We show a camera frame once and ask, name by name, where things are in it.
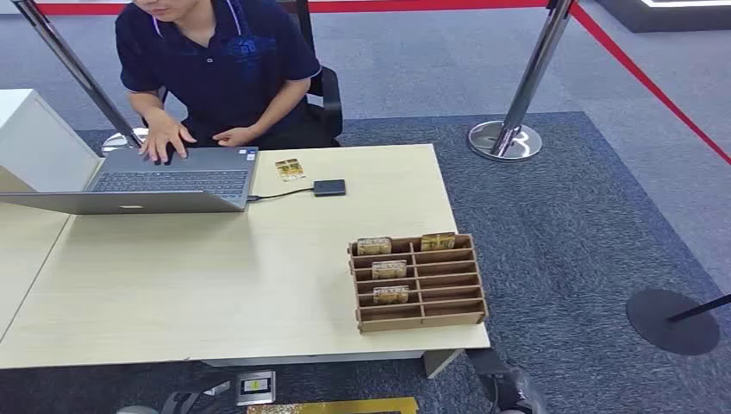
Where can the person's left hand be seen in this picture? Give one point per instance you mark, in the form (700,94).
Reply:
(237,137)

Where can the person's right hand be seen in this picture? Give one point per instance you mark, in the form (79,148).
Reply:
(165,134)

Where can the gold hotel key card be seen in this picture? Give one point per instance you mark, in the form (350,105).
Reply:
(391,295)
(389,269)
(290,169)
(438,242)
(374,246)

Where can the person's right forearm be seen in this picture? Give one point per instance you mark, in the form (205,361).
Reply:
(145,103)

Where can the person's left forearm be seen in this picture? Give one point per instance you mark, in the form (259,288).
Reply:
(280,108)

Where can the seated person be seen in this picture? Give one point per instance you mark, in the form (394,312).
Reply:
(228,68)

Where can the black card reader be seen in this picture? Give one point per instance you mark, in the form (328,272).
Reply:
(329,188)

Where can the wooden card holder rack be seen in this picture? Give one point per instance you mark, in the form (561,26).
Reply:
(445,297)

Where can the grey laptop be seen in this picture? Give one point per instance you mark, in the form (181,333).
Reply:
(171,183)

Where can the black office chair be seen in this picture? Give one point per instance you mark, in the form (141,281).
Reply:
(329,97)

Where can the white cabinet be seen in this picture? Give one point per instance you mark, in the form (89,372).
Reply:
(34,143)

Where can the red barrier belt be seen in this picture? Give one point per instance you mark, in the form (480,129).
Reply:
(645,80)
(400,6)

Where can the silver floor socket box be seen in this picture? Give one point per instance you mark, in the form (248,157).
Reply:
(255,388)

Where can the yellow floor tape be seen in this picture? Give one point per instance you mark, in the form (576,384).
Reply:
(342,407)

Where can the dark grey platform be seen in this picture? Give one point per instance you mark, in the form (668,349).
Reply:
(628,20)

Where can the black round base stand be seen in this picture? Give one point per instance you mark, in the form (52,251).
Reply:
(668,326)

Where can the chrome stanchion post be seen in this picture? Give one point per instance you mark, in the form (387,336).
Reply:
(68,63)
(531,74)

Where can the black metal frame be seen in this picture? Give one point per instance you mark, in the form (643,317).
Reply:
(188,403)

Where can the white desk frame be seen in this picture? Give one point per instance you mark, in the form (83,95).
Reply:
(440,363)

